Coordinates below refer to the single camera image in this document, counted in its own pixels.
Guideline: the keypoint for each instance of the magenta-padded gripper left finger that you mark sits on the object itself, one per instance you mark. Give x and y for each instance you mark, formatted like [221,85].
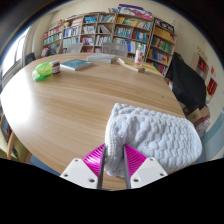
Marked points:
[77,171]

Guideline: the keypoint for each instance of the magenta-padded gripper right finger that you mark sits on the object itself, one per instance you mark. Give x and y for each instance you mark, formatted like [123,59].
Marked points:
[150,170]

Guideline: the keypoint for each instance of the white knitted towel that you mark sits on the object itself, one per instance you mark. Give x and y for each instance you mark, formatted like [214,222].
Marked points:
[153,136]

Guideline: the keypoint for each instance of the cardboard box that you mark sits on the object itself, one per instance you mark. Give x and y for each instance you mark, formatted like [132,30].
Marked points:
[196,116]

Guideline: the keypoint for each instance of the black cloth cover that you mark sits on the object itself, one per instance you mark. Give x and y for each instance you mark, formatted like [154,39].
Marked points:
[186,83]

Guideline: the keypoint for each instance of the stack of yellow books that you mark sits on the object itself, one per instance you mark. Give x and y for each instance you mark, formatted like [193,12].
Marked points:
[152,69]

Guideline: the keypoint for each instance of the yellow book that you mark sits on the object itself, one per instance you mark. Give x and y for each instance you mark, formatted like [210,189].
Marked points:
[130,66]

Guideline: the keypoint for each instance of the small dark jar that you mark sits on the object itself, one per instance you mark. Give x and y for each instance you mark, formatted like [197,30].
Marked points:
[56,67]

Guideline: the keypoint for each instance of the green plastic bag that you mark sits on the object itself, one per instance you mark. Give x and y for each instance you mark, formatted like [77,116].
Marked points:
[42,70]

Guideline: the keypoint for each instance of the teal book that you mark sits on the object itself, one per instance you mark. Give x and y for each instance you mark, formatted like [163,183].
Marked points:
[76,64]

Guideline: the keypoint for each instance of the white bottle with red label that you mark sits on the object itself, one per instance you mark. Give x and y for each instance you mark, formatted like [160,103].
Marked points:
[138,57]

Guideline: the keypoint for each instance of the grey book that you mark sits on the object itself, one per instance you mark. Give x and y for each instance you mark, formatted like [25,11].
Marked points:
[101,58]

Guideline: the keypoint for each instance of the black chair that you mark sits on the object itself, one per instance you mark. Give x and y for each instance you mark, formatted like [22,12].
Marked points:
[30,58]

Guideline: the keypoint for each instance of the grey chair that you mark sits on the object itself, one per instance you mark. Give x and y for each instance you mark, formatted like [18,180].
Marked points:
[115,49]
[74,48]

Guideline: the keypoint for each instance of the window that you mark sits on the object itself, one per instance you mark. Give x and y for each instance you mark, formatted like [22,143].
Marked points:
[13,55]

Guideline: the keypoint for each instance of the wooden bookshelf unit with books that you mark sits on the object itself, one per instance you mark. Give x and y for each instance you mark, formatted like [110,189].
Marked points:
[130,31]

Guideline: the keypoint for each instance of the red wall hanging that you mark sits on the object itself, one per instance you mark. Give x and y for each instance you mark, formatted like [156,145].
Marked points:
[211,86]

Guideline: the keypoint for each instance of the small wooden wall shelf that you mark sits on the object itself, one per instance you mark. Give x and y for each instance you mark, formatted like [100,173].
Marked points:
[201,66]

